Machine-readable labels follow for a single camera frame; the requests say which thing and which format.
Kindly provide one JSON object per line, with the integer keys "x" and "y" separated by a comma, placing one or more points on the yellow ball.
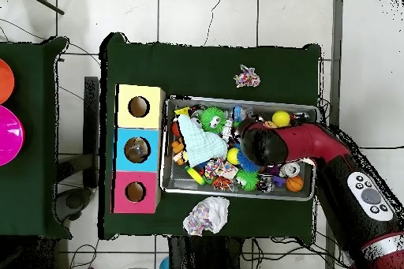
{"x": 232, "y": 156}
{"x": 281, "y": 118}

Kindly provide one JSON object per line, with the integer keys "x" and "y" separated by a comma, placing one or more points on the crushed silver can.
{"x": 290, "y": 169}

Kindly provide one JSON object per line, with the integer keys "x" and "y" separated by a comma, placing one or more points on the orange bowl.
{"x": 5, "y": 81}

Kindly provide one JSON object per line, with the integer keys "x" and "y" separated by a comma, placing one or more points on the orange plastic building block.
{"x": 180, "y": 150}

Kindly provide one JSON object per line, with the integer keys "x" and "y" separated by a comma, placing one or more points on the black rod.
{"x": 41, "y": 1}

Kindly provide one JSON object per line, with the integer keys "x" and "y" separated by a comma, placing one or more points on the red ball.
{"x": 176, "y": 129}

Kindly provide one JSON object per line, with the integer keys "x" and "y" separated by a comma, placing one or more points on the green fuzzy toy with eyes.
{"x": 213, "y": 119}

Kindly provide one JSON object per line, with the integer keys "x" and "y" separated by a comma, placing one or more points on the mint green waffle cloth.
{"x": 202, "y": 139}

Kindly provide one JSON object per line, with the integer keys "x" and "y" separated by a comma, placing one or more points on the grey robot toy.
{"x": 227, "y": 130}

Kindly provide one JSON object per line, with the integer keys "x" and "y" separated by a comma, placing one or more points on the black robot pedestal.
{"x": 202, "y": 256}

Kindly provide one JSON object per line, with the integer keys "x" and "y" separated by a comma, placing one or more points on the orange striped tiger toy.
{"x": 222, "y": 184}

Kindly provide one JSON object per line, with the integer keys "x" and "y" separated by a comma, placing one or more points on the small orange basketball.
{"x": 294, "y": 183}

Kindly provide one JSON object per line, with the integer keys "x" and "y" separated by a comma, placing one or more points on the blue spiky ball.
{"x": 247, "y": 166}

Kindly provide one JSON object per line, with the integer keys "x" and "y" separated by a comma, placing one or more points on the wooden box with three holes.
{"x": 124, "y": 155}

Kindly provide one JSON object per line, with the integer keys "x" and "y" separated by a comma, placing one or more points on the side table with green cloth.
{"x": 31, "y": 180}

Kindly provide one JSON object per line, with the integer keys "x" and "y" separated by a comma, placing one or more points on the pink bowl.
{"x": 9, "y": 135}

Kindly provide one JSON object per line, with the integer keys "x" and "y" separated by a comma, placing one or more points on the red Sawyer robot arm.
{"x": 315, "y": 146}

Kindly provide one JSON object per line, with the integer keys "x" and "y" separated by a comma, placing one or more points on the yellow cheese wedge toy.
{"x": 181, "y": 112}

